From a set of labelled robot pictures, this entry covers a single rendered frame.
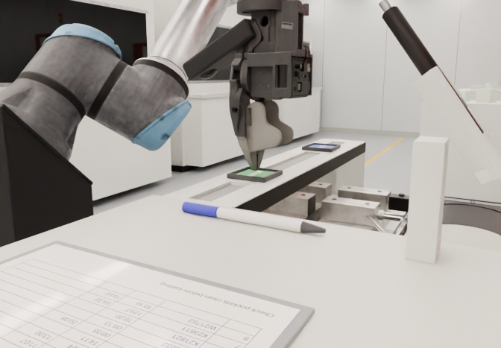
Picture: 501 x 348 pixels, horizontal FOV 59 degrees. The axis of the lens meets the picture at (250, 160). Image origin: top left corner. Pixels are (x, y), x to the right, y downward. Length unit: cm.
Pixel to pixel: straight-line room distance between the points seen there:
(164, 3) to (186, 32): 431
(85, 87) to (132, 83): 8
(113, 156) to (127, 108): 322
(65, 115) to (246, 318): 56
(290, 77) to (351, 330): 34
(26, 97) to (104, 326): 54
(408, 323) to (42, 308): 20
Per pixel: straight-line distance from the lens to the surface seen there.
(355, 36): 883
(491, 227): 65
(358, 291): 28
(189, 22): 89
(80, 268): 32
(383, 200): 73
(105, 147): 391
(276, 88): 52
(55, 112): 73
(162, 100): 78
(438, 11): 859
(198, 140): 502
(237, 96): 54
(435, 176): 32
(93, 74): 77
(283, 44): 54
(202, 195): 51
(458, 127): 31
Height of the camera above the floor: 109
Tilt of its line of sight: 11 degrees down
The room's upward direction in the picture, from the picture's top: straight up
